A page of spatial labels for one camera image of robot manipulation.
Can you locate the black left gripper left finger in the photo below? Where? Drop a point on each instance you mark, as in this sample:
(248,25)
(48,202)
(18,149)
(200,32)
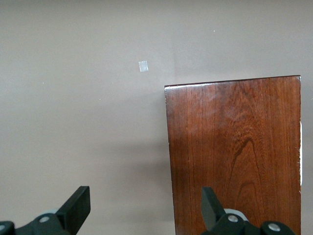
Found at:
(73,210)

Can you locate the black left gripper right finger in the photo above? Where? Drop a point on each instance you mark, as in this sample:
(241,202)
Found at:
(210,208)

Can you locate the grey tape square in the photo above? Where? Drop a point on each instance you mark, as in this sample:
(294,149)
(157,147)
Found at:
(143,66)

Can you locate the dark brown wooden cabinet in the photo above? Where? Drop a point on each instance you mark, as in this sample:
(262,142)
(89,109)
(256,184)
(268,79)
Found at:
(232,151)

